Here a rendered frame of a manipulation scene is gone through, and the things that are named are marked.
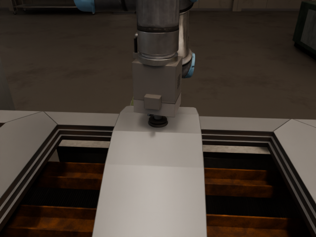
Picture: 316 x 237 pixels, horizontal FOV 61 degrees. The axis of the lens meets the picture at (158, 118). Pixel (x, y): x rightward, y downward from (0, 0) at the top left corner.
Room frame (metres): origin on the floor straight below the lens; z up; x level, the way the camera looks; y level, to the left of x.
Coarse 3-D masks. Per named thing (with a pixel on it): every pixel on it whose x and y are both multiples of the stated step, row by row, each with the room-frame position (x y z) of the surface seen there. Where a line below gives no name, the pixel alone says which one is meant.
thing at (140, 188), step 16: (112, 176) 0.36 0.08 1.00; (128, 176) 0.36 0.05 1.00; (144, 176) 0.36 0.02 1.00; (160, 176) 0.36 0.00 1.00; (176, 176) 0.36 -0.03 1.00; (192, 176) 0.36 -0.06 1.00; (112, 192) 0.34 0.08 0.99; (128, 192) 0.34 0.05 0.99; (144, 192) 0.34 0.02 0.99; (160, 192) 0.34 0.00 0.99; (176, 192) 0.34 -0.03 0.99; (192, 192) 0.33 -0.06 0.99; (112, 208) 0.31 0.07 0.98; (128, 208) 0.31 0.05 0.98; (144, 208) 0.31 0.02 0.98; (160, 208) 0.31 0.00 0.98; (176, 208) 0.31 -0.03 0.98; (192, 208) 0.31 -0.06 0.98
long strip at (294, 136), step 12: (276, 132) 0.72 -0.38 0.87; (288, 132) 0.72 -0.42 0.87; (300, 132) 0.72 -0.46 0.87; (312, 132) 0.72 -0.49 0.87; (288, 144) 0.66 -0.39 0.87; (300, 144) 0.66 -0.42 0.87; (312, 144) 0.66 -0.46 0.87; (288, 156) 0.60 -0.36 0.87; (300, 156) 0.60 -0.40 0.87; (312, 156) 0.60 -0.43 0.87; (300, 168) 0.55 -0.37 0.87; (312, 168) 0.55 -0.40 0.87; (312, 180) 0.50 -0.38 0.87; (312, 192) 0.46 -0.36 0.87
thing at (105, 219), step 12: (96, 216) 0.30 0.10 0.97; (108, 216) 0.30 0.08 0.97; (120, 216) 0.30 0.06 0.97; (132, 216) 0.30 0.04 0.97; (144, 216) 0.30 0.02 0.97; (156, 216) 0.30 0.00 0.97; (168, 216) 0.30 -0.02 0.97; (180, 216) 0.30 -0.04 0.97; (192, 216) 0.30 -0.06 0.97; (204, 216) 0.30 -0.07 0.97; (96, 228) 0.29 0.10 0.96; (108, 228) 0.29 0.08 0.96; (120, 228) 0.29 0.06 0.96; (132, 228) 0.29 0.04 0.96; (144, 228) 0.28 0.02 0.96; (156, 228) 0.28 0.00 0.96; (168, 228) 0.28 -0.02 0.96; (180, 228) 0.28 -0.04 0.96; (192, 228) 0.28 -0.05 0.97; (204, 228) 0.28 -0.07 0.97
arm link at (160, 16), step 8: (136, 0) 0.48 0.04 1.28; (144, 0) 0.46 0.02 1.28; (152, 0) 0.46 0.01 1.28; (160, 0) 0.46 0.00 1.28; (168, 0) 0.46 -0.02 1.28; (176, 0) 0.47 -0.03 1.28; (136, 8) 0.49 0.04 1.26; (144, 8) 0.47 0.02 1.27; (152, 8) 0.46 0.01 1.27; (160, 8) 0.46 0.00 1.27; (168, 8) 0.46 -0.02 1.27; (176, 8) 0.47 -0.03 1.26; (136, 16) 0.49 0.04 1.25; (144, 16) 0.47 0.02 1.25; (152, 16) 0.46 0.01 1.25; (160, 16) 0.46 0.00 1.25; (168, 16) 0.46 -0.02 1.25; (176, 16) 0.47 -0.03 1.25; (144, 24) 0.47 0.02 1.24; (152, 24) 0.46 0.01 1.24; (160, 24) 0.46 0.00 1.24; (168, 24) 0.46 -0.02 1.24; (176, 24) 0.48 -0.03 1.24
